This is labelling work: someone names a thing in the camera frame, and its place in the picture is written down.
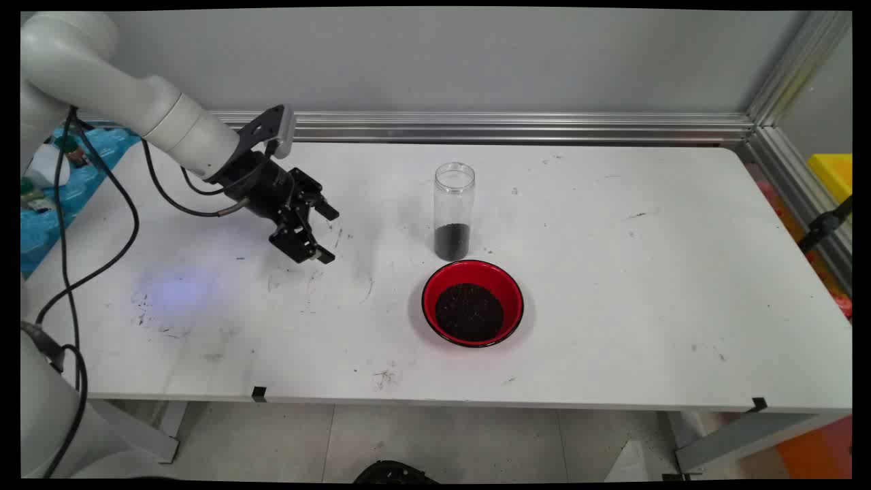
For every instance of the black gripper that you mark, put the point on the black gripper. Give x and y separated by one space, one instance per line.
262 187

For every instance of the black granules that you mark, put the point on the black granules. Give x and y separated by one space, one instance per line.
469 313
452 241

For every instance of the clear plastic jar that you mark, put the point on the clear plastic jar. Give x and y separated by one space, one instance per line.
454 201

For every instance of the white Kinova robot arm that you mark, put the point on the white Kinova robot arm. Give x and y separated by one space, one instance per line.
102 82

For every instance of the black tape marker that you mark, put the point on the black tape marker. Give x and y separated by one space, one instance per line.
758 405
258 394

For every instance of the black granules in bowl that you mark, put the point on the black granules in bowl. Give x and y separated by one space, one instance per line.
469 313

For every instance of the red bowl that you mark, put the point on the red bowl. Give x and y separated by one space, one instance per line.
503 286

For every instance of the green capped bottle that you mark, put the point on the green capped bottle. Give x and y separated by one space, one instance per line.
68 144

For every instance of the blue plastic bag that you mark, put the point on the blue plastic bag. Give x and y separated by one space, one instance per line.
41 238

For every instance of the white container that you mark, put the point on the white container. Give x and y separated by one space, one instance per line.
44 167

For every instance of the white table leg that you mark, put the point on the white table leg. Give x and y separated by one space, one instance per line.
146 435
735 439

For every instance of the black object on floor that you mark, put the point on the black object on floor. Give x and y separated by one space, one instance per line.
395 473

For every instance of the green small item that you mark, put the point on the green small item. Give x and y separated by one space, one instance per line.
34 194

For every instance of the pink red plastic bag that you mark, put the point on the pink red plastic bag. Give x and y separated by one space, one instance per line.
769 192

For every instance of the yellow box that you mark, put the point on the yellow box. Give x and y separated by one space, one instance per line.
833 173

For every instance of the orange box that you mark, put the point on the orange box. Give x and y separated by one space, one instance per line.
823 449

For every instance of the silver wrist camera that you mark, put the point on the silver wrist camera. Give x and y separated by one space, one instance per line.
286 129

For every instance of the black camera bracket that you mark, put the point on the black camera bracket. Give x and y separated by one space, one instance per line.
257 129

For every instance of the horizontal aluminium frame rail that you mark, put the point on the horizontal aluminium frame rail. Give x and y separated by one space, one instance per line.
510 128

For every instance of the aluminium side rail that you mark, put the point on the aluminium side rail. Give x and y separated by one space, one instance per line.
796 184

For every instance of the aluminium frame post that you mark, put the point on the aluminium frame post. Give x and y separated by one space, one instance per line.
793 64

